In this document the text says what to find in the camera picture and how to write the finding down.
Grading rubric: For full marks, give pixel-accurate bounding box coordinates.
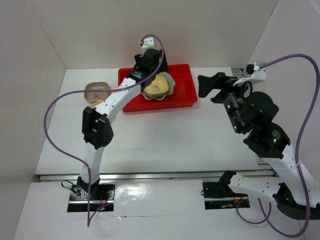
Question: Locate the large green scalloped bowl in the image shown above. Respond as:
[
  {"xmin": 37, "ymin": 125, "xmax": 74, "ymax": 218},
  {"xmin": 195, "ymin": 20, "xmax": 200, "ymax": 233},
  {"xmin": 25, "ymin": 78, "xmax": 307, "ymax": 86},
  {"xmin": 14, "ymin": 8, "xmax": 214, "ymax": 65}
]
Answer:
[{"xmin": 141, "ymin": 72, "xmax": 176, "ymax": 101}]

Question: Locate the red plastic bin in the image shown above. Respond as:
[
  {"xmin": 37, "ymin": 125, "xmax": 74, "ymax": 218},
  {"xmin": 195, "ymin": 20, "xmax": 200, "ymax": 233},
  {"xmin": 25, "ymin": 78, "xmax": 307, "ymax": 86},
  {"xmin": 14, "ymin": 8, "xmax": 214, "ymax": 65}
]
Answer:
[{"xmin": 122, "ymin": 64, "xmax": 198, "ymax": 113}]

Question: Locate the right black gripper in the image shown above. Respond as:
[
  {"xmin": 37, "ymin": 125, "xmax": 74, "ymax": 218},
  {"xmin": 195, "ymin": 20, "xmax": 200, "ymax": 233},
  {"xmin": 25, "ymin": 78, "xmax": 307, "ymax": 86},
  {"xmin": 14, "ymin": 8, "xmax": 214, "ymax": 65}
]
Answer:
[{"xmin": 196, "ymin": 71, "xmax": 255, "ymax": 132}]

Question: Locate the aluminium mounting rail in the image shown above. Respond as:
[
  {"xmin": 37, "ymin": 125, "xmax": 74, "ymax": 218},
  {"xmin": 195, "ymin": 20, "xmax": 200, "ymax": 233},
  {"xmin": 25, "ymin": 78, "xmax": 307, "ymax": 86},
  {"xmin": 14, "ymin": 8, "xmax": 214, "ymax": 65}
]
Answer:
[{"xmin": 39, "ymin": 165, "xmax": 275, "ymax": 182}]

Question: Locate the yellow square panda plate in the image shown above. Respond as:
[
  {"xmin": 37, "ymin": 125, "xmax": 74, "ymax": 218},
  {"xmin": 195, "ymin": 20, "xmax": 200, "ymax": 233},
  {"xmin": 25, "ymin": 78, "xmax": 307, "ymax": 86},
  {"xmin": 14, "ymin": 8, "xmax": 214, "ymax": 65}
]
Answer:
[{"xmin": 143, "ymin": 75, "xmax": 169, "ymax": 98}]

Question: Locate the pink square panda plate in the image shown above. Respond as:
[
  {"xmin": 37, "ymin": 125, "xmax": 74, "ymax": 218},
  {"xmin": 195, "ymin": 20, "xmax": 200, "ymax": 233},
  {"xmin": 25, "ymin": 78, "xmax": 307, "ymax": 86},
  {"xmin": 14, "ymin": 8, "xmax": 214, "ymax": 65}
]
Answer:
[{"xmin": 83, "ymin": 82, "xmax": 110, "ymax": 103}]

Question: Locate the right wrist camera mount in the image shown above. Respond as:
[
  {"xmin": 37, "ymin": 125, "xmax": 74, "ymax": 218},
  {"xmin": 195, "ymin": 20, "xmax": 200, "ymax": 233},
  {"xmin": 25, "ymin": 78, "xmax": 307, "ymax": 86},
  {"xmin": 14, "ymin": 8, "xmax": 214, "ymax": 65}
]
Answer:
[{"xmin": 233, "ymin": 61, "xmax": 267, "ymax": 86}]

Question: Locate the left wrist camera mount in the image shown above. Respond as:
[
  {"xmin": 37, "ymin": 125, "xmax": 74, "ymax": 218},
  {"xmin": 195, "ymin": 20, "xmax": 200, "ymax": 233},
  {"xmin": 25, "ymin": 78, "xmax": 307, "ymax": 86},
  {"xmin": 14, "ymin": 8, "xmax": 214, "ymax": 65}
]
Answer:
[{"xmin": 139, "ymin": 37, "xmax": 156, "ymax": 54}]

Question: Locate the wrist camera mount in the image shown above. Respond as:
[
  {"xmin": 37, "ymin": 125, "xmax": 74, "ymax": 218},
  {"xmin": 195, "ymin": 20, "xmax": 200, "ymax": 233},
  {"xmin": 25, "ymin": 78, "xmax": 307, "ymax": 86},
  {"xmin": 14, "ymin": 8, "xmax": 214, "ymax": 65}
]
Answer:
[
  {"xmin": 233, "ymin": 61, "xmax": 267, "ymax": 86},
  {"xmin": 139, "ymin": 37, "xmax": 156, "ymax": 54}
]

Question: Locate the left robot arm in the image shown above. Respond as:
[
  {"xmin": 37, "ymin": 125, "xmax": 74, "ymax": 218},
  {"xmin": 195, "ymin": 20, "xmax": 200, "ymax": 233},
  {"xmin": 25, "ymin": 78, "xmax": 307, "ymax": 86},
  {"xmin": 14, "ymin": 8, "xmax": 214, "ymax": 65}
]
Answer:
[{"xmin": 77, "ymin": 48, "xmax": 168, "ymax": 200}]

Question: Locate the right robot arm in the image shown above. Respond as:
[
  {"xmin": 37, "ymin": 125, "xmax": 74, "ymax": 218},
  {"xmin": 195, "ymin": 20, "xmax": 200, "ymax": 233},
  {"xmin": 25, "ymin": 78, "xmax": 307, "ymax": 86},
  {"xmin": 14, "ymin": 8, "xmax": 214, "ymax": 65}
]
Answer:
[{"xmin": 197, "ymin": 72, "xmax": 320, "ymax": 220}]

